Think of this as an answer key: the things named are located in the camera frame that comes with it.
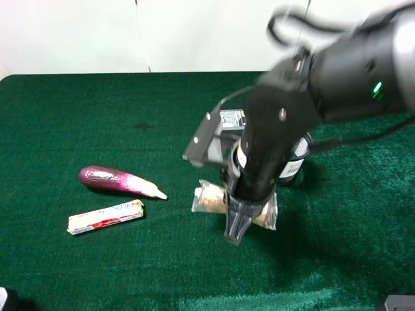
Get clear snack packet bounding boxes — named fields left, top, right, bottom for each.
left=191, top=179, right=278, bottom=231

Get grey object bottom right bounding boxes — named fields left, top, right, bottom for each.
left=381, top=295, right=415, bottom=311

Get green felt table cloth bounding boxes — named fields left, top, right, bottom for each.
left=1, top=73, right=414, bottom=310

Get purple eggplant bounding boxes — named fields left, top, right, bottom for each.
left=78, top=166, right=167, bottom=200

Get grey power adapter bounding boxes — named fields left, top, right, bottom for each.
left=220, top=109, right=246, bottom=131

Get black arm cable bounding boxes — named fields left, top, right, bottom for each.
left=212, top=6, right=415, bottom=153

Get black mesh pen cup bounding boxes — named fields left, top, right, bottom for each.
left=276, top=132, right=314, bottom=187

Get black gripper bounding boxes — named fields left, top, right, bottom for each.
left=224, top=73, right=322, bottom=244

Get Hi-Chew candy pack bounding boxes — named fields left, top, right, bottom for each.
left=67, top=200, right=144, bottom=235

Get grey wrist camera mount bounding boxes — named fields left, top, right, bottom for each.
left=182, top=111, right=240, bottom=168

